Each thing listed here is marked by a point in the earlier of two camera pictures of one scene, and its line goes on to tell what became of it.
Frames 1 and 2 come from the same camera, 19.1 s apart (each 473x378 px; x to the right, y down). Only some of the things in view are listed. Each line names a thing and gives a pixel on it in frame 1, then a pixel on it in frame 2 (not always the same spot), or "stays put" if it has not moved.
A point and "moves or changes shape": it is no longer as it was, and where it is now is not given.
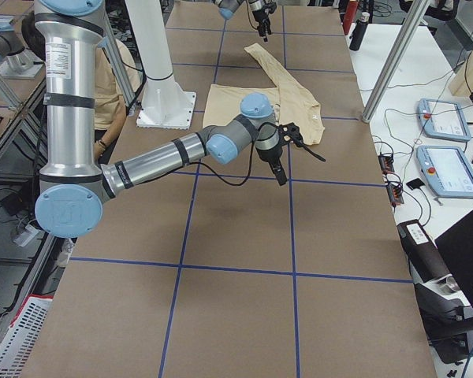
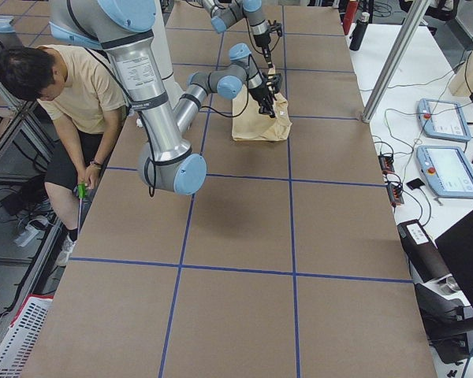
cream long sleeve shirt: [291, 108] moves or changes shape
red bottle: [349, 15] stays put
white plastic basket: [13, 352] stays put
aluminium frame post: [416, 12] stays put
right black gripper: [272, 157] to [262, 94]
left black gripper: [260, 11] to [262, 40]
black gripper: [291, 132] to [276, 82]
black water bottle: [359, 32] stays put
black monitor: [466, 248] stays put
